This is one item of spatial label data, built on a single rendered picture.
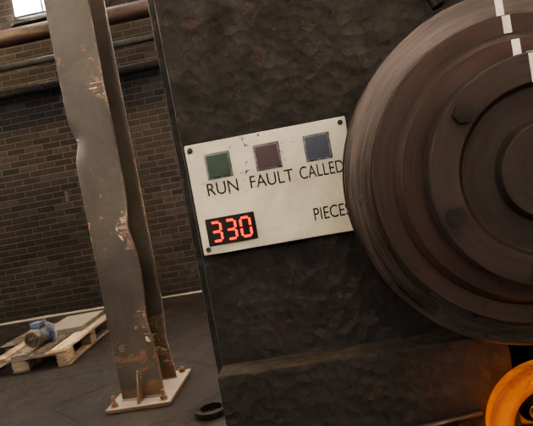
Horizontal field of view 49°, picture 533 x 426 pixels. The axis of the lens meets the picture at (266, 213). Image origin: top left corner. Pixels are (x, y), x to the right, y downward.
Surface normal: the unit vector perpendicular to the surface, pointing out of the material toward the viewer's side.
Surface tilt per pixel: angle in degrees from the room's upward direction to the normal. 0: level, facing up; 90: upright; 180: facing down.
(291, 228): 90
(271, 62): 90
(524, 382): 90
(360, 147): 90
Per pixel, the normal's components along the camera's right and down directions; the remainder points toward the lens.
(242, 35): -0.08, 0.07
